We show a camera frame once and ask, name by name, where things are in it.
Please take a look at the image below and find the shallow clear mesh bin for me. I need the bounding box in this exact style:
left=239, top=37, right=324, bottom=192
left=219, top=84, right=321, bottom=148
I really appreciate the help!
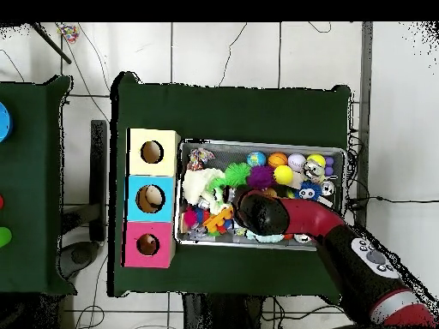
left=174, top=139, right=347, bottom=253

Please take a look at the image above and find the black rod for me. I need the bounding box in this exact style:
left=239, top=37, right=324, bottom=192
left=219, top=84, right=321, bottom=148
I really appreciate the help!
left=27, top=22, right=73, bottom=65

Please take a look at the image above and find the cream muslin cloth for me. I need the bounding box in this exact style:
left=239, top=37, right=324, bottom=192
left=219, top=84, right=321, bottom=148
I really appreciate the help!
left=181, top=167, right=226, bottom=215

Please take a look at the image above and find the orange plastic toy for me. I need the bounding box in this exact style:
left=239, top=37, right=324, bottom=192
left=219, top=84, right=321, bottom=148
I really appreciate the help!
left=203, top=205, right=235, bottom=235

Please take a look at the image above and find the white baseball toy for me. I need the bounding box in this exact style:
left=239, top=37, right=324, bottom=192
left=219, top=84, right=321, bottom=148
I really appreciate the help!
left=287, top=153, right=308, bottom=173

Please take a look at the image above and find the smooth yellow ball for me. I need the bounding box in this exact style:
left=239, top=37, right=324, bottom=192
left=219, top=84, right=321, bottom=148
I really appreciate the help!
left=307, top=153, right=327, bottom=169

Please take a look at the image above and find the blue bowl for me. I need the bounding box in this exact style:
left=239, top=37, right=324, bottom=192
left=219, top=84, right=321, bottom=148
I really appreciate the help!
left=0, top=101, right=14, bottom=145

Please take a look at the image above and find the yellow tennis ball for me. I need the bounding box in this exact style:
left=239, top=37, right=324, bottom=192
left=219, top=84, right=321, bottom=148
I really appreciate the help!
left=274, top=164, right=295, bottom=186

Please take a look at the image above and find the purple spiky ball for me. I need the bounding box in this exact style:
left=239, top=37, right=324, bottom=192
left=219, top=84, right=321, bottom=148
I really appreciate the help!
left=246, top=164, right=277, bottom=191

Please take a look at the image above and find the orange basketball toy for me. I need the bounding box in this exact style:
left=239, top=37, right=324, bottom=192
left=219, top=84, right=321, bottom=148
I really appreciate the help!
left=268, top=151, right=289, bottom=169

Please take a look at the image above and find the side table with green cloth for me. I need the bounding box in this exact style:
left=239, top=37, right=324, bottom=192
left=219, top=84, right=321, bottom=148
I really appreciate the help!
left=0, top=75, right=73, bottom=297

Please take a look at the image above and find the small colourful object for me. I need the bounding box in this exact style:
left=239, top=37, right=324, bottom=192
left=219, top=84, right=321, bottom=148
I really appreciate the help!
left=56, top=23, right=80, bottom=44

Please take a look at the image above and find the small green object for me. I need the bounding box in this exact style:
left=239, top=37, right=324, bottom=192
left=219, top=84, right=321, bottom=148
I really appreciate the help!
left=0, top=225, right=14, bottom=249

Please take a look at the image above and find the black power adapter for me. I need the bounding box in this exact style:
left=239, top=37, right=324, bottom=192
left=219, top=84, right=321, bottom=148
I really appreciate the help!
left=346, top=196, right=370, bottom=210

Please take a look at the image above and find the green spiky ball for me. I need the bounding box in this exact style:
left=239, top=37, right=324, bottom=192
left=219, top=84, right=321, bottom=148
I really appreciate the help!
left=225, top=161, right=253, bottom=188

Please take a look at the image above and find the blue globe ball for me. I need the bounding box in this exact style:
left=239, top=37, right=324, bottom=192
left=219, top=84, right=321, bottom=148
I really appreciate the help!
left=246, top=150, right=268, bottom=168

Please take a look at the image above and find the wooden box with three holes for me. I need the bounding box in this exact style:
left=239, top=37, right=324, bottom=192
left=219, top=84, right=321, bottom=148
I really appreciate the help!
left=123, top=128, right=183, bottom=270

